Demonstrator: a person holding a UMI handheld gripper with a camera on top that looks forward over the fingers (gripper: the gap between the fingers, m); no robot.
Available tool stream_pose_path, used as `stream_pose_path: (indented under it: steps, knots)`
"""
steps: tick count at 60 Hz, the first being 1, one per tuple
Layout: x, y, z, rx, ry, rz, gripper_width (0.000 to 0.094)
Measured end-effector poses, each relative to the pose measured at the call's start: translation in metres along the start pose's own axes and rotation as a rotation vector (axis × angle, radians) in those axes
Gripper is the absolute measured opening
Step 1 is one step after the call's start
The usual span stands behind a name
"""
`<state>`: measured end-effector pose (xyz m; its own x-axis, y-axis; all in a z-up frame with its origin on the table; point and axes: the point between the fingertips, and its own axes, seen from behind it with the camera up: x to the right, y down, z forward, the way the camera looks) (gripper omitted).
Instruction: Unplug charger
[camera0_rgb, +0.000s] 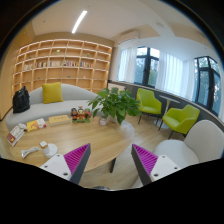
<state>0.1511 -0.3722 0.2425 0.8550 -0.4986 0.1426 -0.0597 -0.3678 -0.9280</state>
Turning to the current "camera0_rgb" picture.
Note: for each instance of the white sheer curtain right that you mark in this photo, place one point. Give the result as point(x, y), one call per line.
point(176, 76)

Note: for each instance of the green potted plant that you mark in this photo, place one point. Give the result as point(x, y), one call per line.
point(115, 103)

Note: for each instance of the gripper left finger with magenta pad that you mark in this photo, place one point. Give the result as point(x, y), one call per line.
point(69, 166)

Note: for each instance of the white charger plug with cable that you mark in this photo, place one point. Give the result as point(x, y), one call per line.
point(43, 146)

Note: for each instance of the ceiling strip light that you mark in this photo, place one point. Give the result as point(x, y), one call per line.
point(79, 20)

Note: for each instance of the green armchair right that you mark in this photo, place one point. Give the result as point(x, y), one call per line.
point(181, 120)

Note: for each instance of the yellow cushion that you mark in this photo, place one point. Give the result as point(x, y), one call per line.
point(52, 92)

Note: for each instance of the wall air conditioner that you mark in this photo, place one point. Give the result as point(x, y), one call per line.
point(128, 36)

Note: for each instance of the wooden wall bookshelf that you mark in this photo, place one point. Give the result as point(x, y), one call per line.
point(76, 62)

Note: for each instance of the white armchair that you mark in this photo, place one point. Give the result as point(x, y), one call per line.
point(203, 143)

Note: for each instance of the small round white side table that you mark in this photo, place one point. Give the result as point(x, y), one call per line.
point(159, 123)

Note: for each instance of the black framed window right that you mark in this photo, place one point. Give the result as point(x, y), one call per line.
point(207, 91)

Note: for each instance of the green armchair left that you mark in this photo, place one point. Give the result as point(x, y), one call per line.
point(148, 103)

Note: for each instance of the white and red small book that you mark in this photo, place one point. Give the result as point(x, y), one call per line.
point(41, 123)

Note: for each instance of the black backpack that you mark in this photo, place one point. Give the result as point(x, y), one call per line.
point(21, 101)

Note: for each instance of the colourful figurine toys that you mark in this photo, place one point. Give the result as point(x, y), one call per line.
point(80, 115)

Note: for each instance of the white sheer curtain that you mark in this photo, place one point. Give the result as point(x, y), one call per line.
point(176, 76)
point(127, 65)

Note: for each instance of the black framed window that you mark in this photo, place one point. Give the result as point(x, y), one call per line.
point(207, 91)
point(147, 64)

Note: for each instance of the tan wooden box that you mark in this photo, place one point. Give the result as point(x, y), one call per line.
point(57, 120)

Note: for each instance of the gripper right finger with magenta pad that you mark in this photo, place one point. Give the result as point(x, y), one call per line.
point(151, 167)

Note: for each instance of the white round charging base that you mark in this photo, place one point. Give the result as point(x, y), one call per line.
point(49, 150)

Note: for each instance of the small white object on table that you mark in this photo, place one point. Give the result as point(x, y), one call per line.
point(22, 126)

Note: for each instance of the light grey sofa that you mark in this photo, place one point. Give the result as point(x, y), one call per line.
point(73, 97)

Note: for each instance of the white sheer curtain left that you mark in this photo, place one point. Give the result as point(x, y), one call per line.
point(127, 65)

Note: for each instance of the black framed window left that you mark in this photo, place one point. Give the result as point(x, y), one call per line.
point(147, 64)

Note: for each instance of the green armchair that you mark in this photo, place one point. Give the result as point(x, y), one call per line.
point(148, 103)
point(181, 120)

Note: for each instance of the yellow book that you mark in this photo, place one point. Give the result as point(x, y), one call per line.
point(32, 125)

